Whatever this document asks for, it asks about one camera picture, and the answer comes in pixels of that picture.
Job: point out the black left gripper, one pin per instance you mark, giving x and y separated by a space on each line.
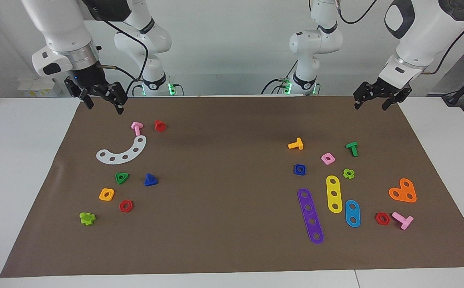
382 88

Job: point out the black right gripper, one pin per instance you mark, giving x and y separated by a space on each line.
86 80

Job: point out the blue triangle-head screw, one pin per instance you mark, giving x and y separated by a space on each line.
150 181

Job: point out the blue square nut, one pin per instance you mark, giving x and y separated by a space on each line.
296 172

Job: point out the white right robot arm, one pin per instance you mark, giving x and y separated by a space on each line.
56 24

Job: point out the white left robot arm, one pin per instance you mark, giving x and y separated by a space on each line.
428 32

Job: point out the pink plastic screw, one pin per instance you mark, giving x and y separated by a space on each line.
136 128
404 220

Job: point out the green plastic screw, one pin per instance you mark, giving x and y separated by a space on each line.
353 149

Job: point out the white curved perforated strip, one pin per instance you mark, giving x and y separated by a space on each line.
130 153

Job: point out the red plastic screw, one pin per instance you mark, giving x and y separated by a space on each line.
160 126

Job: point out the white background box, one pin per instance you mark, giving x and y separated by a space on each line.
36 88

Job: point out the pink square nut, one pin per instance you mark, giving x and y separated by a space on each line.
331 161

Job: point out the lime green cross nut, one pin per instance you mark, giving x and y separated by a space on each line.
352 176

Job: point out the green triangle nut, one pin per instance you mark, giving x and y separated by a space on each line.
118 180

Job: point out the orange plastic screw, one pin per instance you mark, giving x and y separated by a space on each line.
297 144

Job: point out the orange heart-shaped plate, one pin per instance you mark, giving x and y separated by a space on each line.
402 191

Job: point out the yellow three-hole strip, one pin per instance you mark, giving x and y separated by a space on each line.
333 188

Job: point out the orange square nut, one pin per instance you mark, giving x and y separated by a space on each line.
102 196

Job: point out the red hexagon nut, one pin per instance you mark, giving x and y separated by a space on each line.
126 210
382 223

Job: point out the blue two-hole strip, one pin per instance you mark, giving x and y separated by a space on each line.
352 213

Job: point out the lime green cross screw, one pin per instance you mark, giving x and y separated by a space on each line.
87 219

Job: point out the purple four-hole strip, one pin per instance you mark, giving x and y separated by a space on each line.
310 214

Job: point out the brown table mat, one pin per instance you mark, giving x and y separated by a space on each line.
232 224

